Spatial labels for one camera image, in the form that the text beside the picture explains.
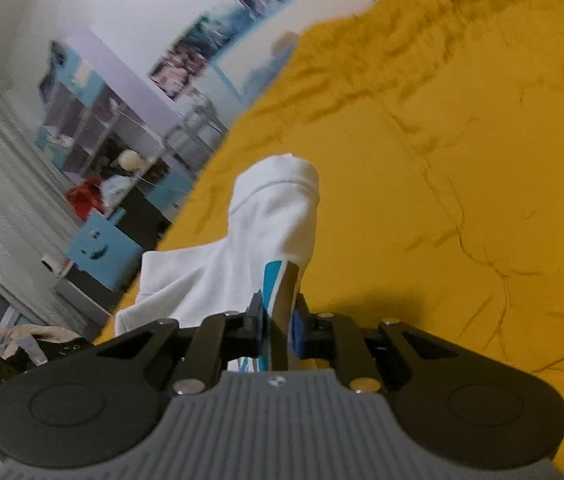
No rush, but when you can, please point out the red cloth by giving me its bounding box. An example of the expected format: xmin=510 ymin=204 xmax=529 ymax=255
xmin=66 ymin=178 xmax=108 ymax=222

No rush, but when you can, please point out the person's left hand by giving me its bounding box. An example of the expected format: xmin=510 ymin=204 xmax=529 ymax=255
xmin=0 ymin=324 xmax=81 ymax=361

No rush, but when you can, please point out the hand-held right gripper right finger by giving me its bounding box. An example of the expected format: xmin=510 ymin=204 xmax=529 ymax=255
xmin=289 ymin=294 xmax=469 ymax=397

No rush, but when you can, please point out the blue and white shelf unit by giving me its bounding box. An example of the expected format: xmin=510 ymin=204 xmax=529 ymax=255
xmin=36 ymin=27 xmax=199 ymax=233

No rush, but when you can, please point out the white t-shirt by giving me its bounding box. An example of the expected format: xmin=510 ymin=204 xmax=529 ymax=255
xmin=114 ymin=154 xmax=321 ymax=376

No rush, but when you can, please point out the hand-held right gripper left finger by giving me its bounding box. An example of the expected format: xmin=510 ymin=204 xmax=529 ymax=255
xmin=96 ymin=292 xmax=269 ymax=397

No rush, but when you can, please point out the mustard yellow blanket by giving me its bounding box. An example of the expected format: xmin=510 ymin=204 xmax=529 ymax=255
xmin=92 ymin=0 xmax=564 ymax=480

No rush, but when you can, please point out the blue smiley face chair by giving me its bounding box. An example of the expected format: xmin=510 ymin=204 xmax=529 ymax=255
xmin=66 ymin=210 xmax=145 ymax=294

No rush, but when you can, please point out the cream round ball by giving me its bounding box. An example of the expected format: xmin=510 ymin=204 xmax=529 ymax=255
xmin=117 ymin=149 xmax=145 ymax=174

